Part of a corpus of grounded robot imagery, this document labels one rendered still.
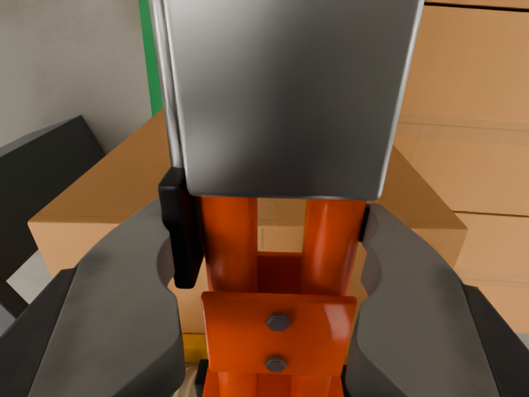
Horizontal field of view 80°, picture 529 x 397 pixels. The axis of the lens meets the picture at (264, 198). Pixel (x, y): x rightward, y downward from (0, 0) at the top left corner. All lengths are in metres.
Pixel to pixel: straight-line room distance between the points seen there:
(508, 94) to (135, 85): 1.09
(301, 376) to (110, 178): 0.31
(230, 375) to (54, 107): 1.36
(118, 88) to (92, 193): 0.97
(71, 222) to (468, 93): 0.68
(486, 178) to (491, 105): 0.16
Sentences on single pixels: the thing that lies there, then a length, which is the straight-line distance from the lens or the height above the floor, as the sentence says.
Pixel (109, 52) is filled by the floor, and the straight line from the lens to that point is 1.31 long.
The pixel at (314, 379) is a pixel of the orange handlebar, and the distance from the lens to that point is 0.18.
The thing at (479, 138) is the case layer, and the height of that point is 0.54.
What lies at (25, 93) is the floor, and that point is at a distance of 1.51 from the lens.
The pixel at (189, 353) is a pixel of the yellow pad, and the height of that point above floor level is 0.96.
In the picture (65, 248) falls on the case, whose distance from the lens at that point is 0.36.
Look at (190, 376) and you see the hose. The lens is 0.34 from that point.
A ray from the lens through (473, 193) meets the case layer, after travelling 0.85.
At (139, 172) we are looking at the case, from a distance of 0.41.
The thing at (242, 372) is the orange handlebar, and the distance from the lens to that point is 0.18.
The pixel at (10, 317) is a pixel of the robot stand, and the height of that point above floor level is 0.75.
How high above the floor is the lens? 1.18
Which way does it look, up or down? 60 degrees down
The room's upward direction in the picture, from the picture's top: 177 degrees counter-clockwise
